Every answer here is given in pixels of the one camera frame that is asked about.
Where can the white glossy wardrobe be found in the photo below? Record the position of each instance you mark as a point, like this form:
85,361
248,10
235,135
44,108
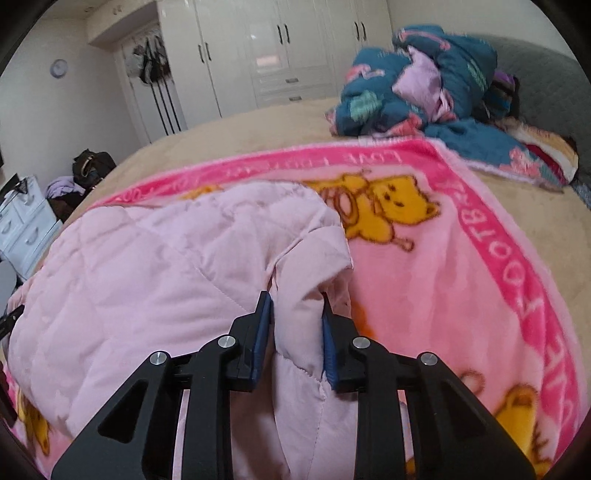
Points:
229,57

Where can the white drawer chest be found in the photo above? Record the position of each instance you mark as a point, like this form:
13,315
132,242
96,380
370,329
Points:
28,224

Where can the round wall clock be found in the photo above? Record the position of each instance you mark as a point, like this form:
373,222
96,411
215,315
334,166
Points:
59,68

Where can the bags hanging on door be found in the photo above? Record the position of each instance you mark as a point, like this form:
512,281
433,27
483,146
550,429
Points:
148,62

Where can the lilac cloth pile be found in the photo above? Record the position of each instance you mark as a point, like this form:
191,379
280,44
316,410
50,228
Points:
61,186

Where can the pink bear fleece blanket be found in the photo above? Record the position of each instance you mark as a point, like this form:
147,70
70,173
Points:
476,292

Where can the grey padded headboard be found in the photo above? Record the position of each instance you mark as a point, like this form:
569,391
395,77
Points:
554,92

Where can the black bag on floor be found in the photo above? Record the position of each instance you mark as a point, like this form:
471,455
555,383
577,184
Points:
90,168

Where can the blue floral quilt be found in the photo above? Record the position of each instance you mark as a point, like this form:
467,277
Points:
447,87

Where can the beige bed cover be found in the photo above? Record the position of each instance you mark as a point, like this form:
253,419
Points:
557,224

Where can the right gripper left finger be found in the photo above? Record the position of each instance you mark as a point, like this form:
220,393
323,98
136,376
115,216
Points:
171,417

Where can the white room door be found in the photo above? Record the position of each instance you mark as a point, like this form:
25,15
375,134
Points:
155,110

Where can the pink quilted jacket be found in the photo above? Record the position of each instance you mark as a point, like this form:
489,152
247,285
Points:
122,282

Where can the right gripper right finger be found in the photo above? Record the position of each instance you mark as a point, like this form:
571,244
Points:
416,419

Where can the striped red yellow blanket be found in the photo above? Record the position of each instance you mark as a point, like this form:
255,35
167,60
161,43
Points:
547,154

